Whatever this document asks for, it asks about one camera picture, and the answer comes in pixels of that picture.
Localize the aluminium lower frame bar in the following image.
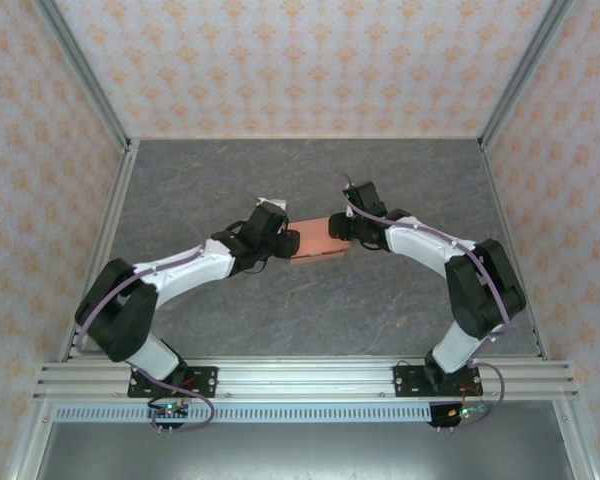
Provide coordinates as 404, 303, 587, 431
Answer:
7, 399, 56, 480
551, 399, 597, 480

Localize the aluminium mounting beam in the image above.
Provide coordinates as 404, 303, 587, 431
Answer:
33, 357, 580, 402

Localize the aluminium frame post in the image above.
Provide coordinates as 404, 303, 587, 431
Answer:
478, 0, 575, 150
31, 0, 132, 151

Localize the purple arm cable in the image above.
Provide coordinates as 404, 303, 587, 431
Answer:
338, 172, 512, 432
75, 177, 261, 432

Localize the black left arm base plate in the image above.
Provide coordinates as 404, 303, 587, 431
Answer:
127, 366, 219, 399

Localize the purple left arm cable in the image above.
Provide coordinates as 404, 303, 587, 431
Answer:
75, 177, 261, 432

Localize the aluminium table side rail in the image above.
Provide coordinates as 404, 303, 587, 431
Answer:
58, 139, 142, 362
478, 142, 551, 362

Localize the slotted grey cable duct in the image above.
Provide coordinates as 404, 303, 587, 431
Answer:
53, 404, 434, 424

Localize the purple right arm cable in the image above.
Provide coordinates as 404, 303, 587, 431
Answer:
338, 172, 512, 432

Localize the grey metal sheet panel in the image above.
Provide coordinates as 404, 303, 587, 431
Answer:
29, 422, 574, 480

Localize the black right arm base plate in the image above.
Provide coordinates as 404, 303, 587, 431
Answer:
393, 364, 482, 399

